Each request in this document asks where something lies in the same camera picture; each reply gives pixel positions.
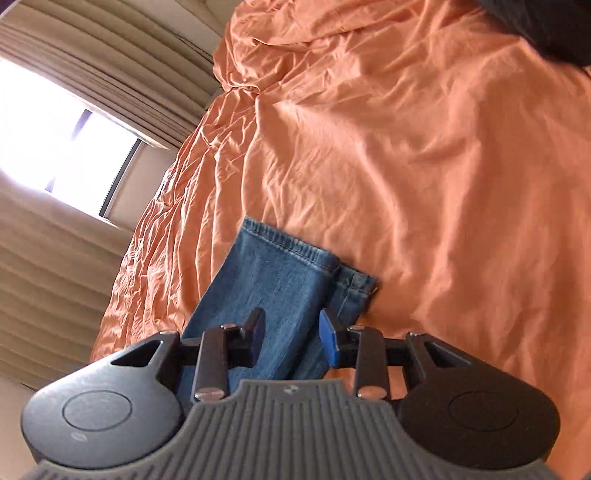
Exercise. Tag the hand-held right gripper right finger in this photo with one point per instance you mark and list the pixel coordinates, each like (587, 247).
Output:
(328, 337)

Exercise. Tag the window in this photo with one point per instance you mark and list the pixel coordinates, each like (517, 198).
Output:
(60, 138)

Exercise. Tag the orange bed sheet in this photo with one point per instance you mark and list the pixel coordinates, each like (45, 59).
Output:
(378, 175)

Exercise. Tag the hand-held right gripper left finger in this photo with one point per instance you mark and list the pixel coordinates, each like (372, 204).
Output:
(254, 330)

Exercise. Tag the blue denim pants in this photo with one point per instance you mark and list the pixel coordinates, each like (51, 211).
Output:
(277, 295)

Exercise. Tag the dark cloth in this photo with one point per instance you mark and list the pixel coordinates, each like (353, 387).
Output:
(549, 27)

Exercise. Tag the beige curtain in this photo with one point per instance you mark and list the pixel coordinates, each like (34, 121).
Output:
(83, 64)

